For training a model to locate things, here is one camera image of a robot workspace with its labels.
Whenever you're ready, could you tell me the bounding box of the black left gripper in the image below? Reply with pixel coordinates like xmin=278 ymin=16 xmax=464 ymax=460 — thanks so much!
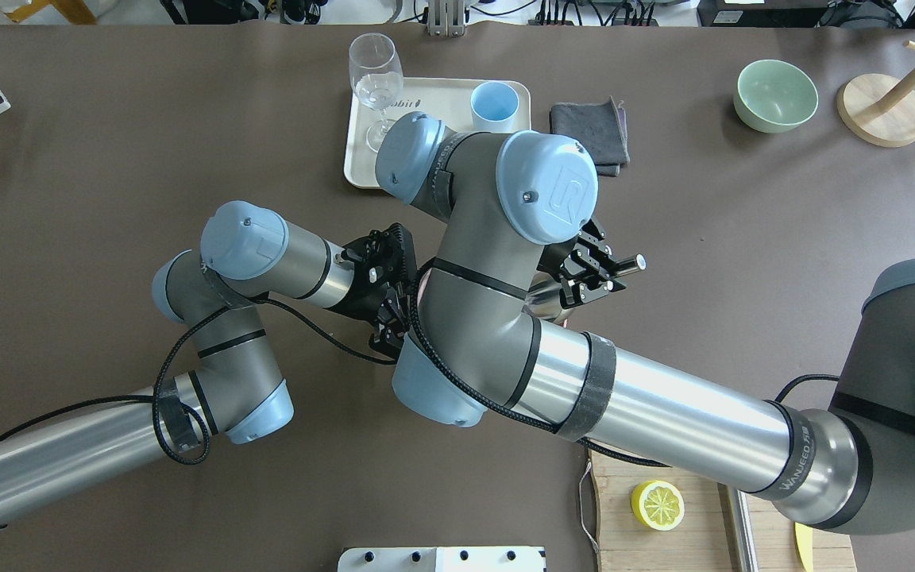
xmin=334 ymin=223 xmax=417 ymax=358

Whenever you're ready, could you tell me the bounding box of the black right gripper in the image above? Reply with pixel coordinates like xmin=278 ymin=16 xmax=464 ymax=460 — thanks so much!
xmin=541 ymin=218 xmax=629 ymax=309

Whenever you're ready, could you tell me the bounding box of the steel ice scoop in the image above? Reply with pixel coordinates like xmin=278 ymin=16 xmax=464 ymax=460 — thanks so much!
xmin=523 ymin=254 xmax=647 ymax=325

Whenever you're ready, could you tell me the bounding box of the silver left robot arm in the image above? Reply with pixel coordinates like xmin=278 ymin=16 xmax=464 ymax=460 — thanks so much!
xmin=0 ymin=200 xmax=416 ymax=530

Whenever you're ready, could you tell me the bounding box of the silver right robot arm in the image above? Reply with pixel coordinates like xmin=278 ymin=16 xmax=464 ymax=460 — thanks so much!
xmin=375 ymin=112 xmax=915 ymax=535

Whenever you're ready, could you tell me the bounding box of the light blue cup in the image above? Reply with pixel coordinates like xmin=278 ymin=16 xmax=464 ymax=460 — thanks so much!
xmin=469 ymin=81 xmax=520 ymax=133

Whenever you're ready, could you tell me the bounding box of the wooden cup stand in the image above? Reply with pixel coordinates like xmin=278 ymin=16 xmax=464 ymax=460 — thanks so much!
xmin=836 ymin=41 xmax=915 ymax=148

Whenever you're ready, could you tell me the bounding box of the grey folded cloth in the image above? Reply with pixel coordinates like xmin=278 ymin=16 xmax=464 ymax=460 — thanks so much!
xmin=550 ymin=98 xmax=631 ymax=177

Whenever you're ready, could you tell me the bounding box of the cream rabbit tray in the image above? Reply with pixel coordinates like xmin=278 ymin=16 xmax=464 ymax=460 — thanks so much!
xmin=343 ymin=76 xmax=533 ymax=191

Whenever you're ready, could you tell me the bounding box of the half lemon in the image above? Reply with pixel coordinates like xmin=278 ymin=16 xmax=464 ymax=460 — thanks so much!
xmin=631 ymin=479 xmax=685 ymax=531

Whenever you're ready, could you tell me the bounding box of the light green bowl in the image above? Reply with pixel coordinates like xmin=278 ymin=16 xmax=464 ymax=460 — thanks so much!
xmin=732 ymin=60 xmax=820 ymax=133

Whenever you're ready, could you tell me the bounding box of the clear wine glass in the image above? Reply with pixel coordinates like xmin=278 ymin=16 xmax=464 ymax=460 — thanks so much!
xmin=348 ymin=33 xmax=404 ymax=153

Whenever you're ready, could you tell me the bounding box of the bamboo cutting board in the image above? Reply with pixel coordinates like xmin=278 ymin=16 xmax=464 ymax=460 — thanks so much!
xmin=589 ymin=452 xmax=857 ymax=571

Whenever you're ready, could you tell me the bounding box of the steel muddler black tip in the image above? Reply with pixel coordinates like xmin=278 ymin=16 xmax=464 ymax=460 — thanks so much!
xmin=724 ymin=486 xmax=760 ymax=571

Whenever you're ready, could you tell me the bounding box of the yellow plastic knife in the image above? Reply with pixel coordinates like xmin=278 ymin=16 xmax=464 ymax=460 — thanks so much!
xmin=793 ymin=522 xmax=816 ymax=572

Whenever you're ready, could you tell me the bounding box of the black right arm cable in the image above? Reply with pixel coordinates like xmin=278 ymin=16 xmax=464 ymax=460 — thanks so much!
xmin=406 ymin=258 xmax=840 ymax=468

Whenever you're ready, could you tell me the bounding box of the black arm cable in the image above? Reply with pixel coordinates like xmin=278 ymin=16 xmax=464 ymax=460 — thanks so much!
xmin=0 ymin=294 xmax=403 ymax=466
xmin=406 ymin=258 xmax=840 ymax=468

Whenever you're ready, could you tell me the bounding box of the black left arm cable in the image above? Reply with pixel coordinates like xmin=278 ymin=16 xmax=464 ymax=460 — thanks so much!
xmin=0 ymin=294 xmax=403 ymax=466

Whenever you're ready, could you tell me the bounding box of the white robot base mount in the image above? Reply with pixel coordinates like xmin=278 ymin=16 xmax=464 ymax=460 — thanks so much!
xmin=337 ymin=546 xmax=548 ymax=571

